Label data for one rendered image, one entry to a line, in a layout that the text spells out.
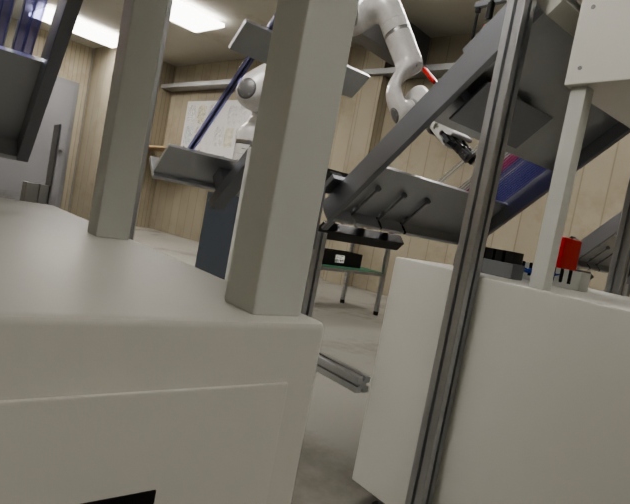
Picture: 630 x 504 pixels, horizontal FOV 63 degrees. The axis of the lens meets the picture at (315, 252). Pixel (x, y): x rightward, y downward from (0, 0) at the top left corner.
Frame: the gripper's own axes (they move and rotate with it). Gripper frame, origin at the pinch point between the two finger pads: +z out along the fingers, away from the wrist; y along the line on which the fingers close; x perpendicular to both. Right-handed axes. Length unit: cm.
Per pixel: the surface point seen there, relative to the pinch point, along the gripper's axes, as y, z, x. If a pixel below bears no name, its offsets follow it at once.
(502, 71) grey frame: -35.4, 18.4, -26.0
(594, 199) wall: 322, -104, 38
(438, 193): 1.4, -0.2, 14.6
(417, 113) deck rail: -32.2, 3.8, -6.8
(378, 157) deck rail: -32.1, 2.2, 8.0
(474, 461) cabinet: -32, 73, 29
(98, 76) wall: 103, -738, 389
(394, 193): -14.1, -1.0, 19.0
